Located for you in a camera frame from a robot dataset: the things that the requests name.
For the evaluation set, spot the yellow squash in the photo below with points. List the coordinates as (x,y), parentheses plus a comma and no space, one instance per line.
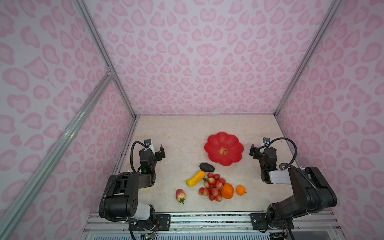
(200,175)

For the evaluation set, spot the red flower-shaped fruit bowl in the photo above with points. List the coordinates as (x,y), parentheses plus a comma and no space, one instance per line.
(224,149)

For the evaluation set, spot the red lychee bunch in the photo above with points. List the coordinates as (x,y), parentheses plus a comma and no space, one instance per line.
(212,188)

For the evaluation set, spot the red-yellow strawberry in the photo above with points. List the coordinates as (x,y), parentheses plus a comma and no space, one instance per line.
(180,196)

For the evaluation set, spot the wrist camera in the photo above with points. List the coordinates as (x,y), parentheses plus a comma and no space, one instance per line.
(149,145)
(266,141)

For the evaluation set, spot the right black-white robot arm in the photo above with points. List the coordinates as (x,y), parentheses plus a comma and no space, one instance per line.
(311,191)

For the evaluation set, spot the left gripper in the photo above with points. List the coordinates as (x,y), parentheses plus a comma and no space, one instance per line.
(159,153)

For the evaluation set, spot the orange persimmon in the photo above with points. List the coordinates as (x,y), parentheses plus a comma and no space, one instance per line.
(227,191)

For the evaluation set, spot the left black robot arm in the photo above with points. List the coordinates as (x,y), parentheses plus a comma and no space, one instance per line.
(120,200)

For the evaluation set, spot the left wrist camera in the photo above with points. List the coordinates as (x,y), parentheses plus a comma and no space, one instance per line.
(149,145)

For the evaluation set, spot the small orange tangerine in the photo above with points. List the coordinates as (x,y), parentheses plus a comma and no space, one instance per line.
(240,190)

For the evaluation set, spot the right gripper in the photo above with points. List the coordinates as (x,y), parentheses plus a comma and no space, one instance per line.
(255,150)

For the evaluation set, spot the aluminium frame strut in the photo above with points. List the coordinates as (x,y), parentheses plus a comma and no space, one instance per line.
(65,119)

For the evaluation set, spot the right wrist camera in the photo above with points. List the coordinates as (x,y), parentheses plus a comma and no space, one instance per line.
(266,141)

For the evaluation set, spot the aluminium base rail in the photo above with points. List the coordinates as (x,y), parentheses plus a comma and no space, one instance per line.
(218,226)

